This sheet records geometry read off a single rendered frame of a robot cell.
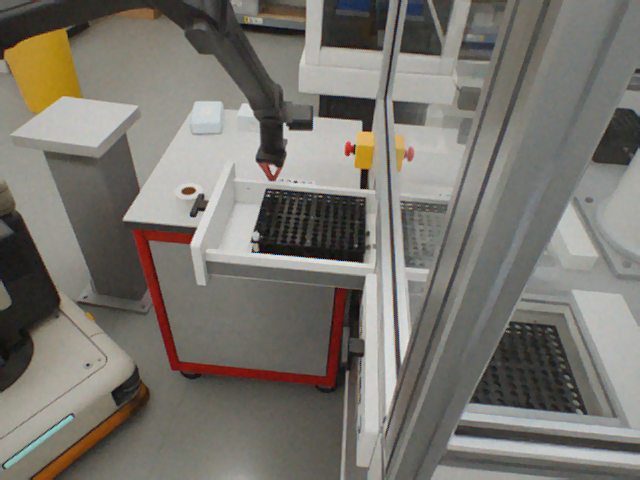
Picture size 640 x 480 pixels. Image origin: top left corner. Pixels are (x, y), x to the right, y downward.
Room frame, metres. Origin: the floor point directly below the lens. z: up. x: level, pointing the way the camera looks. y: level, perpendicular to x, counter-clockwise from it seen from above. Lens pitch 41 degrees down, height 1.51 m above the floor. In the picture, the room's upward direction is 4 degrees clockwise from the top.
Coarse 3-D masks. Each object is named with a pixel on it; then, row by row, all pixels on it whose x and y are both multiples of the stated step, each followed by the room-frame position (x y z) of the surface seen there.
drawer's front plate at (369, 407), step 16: (368, 288) 0.54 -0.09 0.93; (368, 304) 0.51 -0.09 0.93; (368, 320) 0.47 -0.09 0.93; (368, 336) 0.44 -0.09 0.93; (368, 352) 0.41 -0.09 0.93; (368, 368) 0.39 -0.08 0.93; (368, 384) 0.36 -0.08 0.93; (368, 400) 0.34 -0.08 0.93; (368, 416) 0.31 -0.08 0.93; (368, 432) 0.29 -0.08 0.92; (368, 448) 0.29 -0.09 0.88; (368, 464) 0.29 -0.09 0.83
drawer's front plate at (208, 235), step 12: (228, 168) 0.88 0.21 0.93; (228, 180) 0.85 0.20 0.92; (216, 192) 0.79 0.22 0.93; (228, 192) 0.84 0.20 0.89; (216, 204) 0.75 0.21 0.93; (228, 204) 0.83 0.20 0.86; (204, 216) 0.70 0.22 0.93; (216, 216) 0.74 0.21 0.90; (228, 216) 0.82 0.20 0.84; (204, 228) 0.67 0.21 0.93; (216, 228) 0.73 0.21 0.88; (192, 240) 0.63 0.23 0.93; (204, 240) 0.65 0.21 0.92; (216, 240) 0.72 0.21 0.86; (192, 252) 0.62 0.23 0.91; (204, 252) 0.64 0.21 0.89; (204, 264) 0.63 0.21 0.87; (204, 276) 0.62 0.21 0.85
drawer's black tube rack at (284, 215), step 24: (288, 192) 0.84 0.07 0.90; (312, 192) 0.84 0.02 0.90; (288, 216) 0.76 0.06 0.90; (312, 216) 0.76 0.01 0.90; (336, 216) 0.77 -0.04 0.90; (360, 216) 0.81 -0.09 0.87; (264, 240) 0.71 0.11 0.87; (288, 240) 0.68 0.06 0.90; (312, 240) 0.69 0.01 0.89; (336, 240) 0.69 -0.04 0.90; (360, 240) 0.73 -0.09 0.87
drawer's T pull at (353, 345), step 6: (342, 330) 0.47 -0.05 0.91; (348, 330) 0.47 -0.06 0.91; (342, 336) 0.45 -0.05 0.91; (348, 336) 0.45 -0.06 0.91; (342, 342) 0.44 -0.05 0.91; (348, 342) 0.44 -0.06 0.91; (354, 342) 0.44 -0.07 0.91; (360, 342) 0.44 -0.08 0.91; (342, 348) 0.43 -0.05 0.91; (348, 348) 0.43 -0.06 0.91; (354, 348) 0.43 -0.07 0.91; (360, 348) 0.43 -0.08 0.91; (342, 354) 0.42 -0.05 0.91; (348, 354) 0.42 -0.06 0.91; (354, 354) 0.43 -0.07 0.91; (360, 354) 0.42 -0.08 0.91; (342, 360) 0.41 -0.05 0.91; (348, 360) 0.41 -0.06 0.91; (342, 366) 0.40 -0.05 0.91
